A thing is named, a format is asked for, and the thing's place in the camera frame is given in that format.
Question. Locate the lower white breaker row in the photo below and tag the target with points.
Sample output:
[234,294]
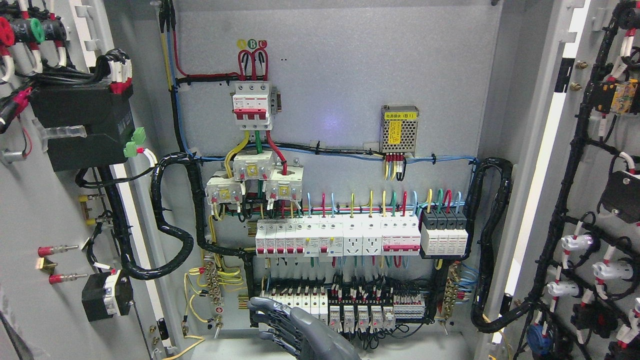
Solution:
[315,303]

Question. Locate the perforated metal power supply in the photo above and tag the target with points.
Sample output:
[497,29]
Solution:
[399,129]

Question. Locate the white current transformer cluster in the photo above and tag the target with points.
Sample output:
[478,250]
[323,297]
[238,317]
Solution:
[258,173]

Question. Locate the white socket breaker row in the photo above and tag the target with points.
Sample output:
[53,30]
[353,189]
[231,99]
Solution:
[324,237]

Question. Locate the black white surge protector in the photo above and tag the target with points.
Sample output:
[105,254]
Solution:
[444,235]

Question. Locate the grey robotic right hand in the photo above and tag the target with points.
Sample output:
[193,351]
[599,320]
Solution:
[299,333]

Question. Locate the red white main breaker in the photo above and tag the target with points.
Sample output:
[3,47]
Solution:
[255,104]

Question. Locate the relay terminal block row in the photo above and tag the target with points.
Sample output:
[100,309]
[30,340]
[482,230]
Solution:
[358,309]

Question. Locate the black digital power meter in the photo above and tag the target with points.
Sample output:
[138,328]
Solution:
[84,125]

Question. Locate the grey cabinet door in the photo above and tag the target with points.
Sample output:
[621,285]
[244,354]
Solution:
[566,273]
[40,207]

